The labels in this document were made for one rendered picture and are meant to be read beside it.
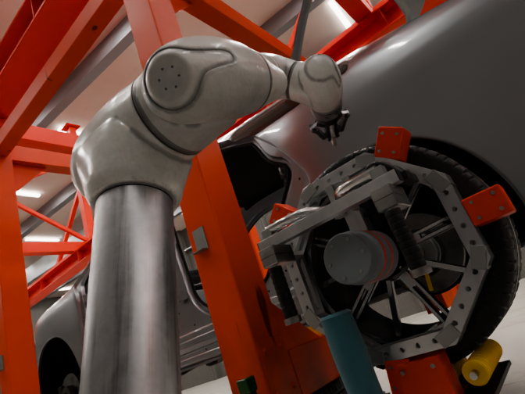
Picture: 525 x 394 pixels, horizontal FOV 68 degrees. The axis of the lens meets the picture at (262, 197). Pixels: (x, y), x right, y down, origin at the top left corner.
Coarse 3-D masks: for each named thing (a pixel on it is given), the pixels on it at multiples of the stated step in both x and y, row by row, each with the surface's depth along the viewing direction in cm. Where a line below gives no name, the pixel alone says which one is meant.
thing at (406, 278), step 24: (312, 240) 129; (312, 264) 128; (432, 264) 107; (456, 264) 105; (336, 288) 133; (336, 312) 122; (360, 312) 119; (432, 312) 106; (384, 336) 113; (408, 336) 110
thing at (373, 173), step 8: (376, 168) 89; (384, 168) 89; (360, 176) 91; (368, 176) 90; (376, 176) 88; (344, 184) 93; (352, 184) 92; (360, 184) 92; (336, 192) 96; (344, 192) 94; (352, 208) 110
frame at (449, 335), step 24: (360, 168) 111; (408, 168) 103; (312, 192) 120; (456, 192) 97; (456, 216) 95; (480, 240) 91; (288, 264) 123; (480, 264) 91; (312, 288) 122; (480, 288) 94; (312, 312) 117; (456, 312) 93; (432, 336) 96; (456, 336) 93; (384, 360) 103
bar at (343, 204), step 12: (384, 180) 87; (396, 180) 85; (360, 192) 90; (336, 204) 94; (348, 204) 92; (312, 216) 98; (324, 216) 96; (336, 216) 96; (288, 228) 102; (300, 228) 99; (312, 228) 100; (264, 240) 106; (276, 240) 104; (288, 240) 103
